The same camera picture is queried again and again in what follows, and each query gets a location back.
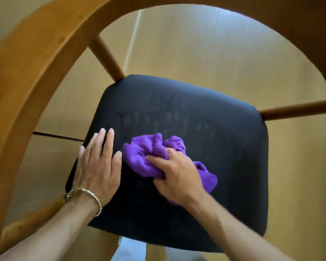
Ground person's left hand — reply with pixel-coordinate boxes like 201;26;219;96
71;128;123;207

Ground person's right hand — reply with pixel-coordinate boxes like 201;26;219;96
146;147;207;209

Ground purple cleaning cloth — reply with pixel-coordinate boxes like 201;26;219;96
122;133;218;206

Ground person's right forearm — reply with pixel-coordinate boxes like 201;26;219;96
185;191;298;261

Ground person's left forearm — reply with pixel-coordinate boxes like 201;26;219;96
0;193;101;261

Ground person's white trousers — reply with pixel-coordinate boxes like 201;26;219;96
110;236;207;261

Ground black chair seat cushion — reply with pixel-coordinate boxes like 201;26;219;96
65;74;269;253

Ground silver bracelet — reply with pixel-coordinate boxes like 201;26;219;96
66;188;103;217

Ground wooden chair frame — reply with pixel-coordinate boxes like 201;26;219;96
0;0;326;261

